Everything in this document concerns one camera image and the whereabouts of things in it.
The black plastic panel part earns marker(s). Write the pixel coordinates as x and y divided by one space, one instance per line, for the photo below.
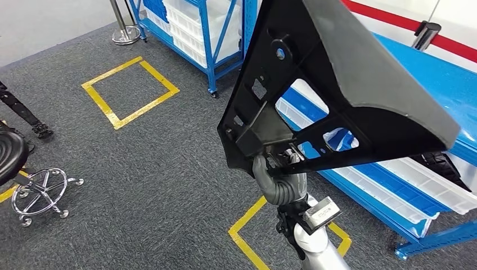
316 63

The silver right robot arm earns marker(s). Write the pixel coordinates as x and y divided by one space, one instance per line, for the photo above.
316 246

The blue metal shelf rack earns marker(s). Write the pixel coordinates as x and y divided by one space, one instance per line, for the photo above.
211 56
428 82

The yellow floor tape square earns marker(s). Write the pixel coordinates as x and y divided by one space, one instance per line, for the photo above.
97 100
7 193

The chrome stanchion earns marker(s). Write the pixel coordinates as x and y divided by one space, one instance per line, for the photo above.
126 35

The red barrier belt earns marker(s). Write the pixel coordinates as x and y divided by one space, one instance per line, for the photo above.
458 52
391 18

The black seat chrome stool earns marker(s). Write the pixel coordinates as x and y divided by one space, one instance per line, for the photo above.
11 152

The white car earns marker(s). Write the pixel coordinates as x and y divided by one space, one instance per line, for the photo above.
458 22

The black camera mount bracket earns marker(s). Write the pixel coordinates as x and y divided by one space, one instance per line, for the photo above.
289 220

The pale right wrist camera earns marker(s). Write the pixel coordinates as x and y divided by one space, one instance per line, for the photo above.
322 214

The black barrier post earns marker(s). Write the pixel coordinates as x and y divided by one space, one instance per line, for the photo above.
426 35

